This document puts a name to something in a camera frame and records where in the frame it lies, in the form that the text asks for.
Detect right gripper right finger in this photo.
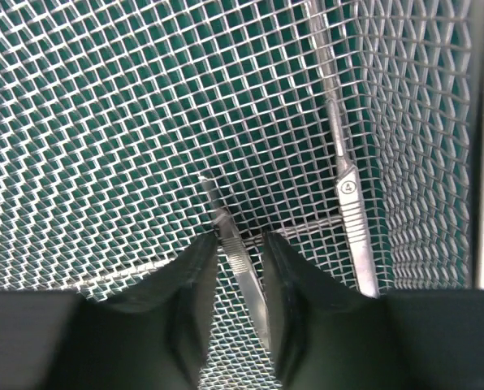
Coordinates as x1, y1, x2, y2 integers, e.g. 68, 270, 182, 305
262, 233, 484, 389

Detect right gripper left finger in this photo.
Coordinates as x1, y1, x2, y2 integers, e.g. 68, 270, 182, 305
0, 233, 218, 389

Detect number four scalpel handle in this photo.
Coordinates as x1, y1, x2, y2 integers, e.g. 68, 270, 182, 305
309, 1, 379, 298

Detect surgical kit tray edge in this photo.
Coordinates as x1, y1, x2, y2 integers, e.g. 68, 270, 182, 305
0, 1, 484, 389

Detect small steel scalpel handle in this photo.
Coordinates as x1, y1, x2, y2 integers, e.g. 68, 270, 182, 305
199, 175, 270, 349

